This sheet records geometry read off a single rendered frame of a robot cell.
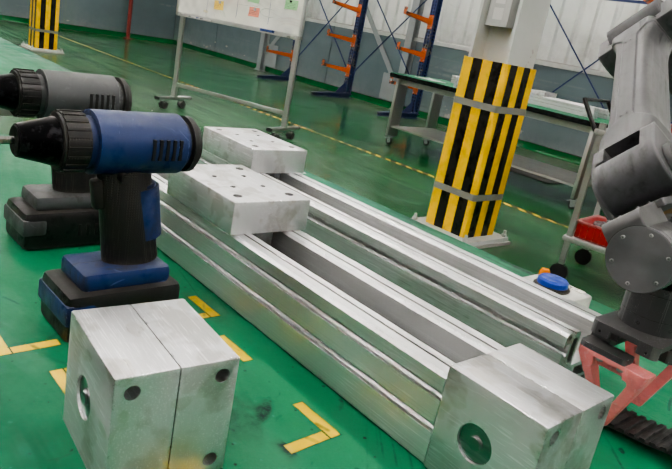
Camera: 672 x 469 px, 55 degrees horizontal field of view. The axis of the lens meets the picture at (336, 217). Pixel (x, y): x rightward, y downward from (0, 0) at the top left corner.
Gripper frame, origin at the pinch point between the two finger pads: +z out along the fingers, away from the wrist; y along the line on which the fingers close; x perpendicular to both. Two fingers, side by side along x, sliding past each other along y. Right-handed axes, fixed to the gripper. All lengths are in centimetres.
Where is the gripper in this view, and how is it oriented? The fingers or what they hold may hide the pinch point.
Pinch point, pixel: (619, 405)
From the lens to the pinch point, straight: 73.6
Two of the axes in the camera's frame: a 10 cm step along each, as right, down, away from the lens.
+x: 6.4, 3.3, -7.0
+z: -1.9, 9.4, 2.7
